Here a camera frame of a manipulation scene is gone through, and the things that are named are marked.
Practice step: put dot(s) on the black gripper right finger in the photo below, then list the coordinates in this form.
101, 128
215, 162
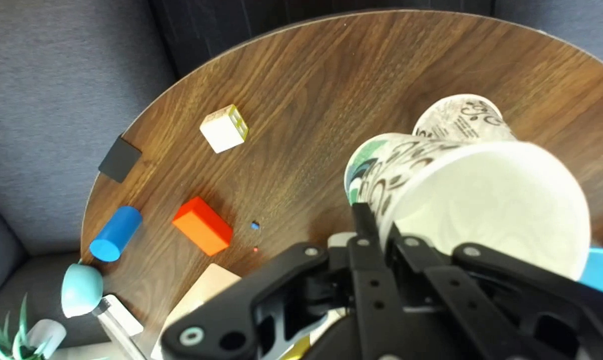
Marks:
514, 301

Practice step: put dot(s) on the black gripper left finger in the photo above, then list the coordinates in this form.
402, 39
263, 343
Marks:
263, 292

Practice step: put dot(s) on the red block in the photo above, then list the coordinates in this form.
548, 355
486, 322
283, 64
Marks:
203, 225

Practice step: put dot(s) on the blue cylinder block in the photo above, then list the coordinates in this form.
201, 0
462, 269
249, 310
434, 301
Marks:
115, 233

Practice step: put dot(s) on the white yellow cube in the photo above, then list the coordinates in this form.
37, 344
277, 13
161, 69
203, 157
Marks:
223, 128

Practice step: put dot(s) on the teal plastic scoop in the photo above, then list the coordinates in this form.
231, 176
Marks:
83, 291

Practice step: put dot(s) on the black square pad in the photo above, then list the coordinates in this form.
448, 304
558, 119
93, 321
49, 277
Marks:
121, 159

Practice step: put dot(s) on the small white container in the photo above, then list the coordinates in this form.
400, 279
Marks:
45, 336

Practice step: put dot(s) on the green leafy plant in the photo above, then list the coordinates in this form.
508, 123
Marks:
3, 341

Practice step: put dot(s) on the dark blue fabric sofa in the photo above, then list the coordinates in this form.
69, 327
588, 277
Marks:
49, 81

